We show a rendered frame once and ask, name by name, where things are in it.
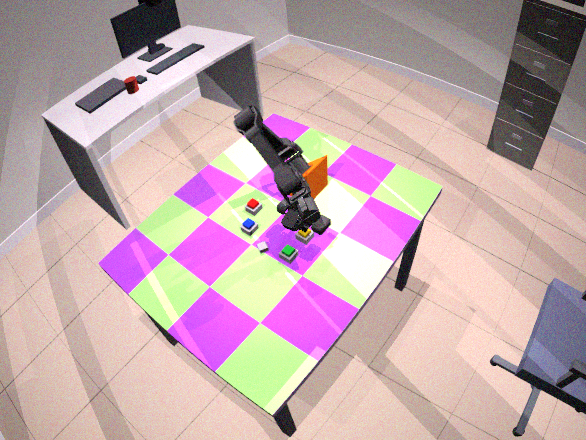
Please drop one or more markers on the yellow button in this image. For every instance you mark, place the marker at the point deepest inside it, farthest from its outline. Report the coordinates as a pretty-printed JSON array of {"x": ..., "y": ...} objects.
[{"x": 304, "y": 237}]

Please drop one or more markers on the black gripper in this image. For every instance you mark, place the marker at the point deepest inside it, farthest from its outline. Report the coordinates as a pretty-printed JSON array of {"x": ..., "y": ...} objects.
[{"x": 319, "y": 227}]

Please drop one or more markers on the green button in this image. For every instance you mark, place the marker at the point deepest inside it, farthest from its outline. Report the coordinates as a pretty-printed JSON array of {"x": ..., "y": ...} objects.
[{"x": 288, "y": 254}]

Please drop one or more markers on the red button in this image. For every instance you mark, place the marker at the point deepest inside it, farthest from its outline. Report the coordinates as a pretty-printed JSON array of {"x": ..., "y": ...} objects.
[{"x": 253, "y": 207}]

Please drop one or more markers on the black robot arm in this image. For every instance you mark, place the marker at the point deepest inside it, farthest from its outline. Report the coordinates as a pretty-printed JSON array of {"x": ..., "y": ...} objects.
[{"x": 287, "y": 174}]

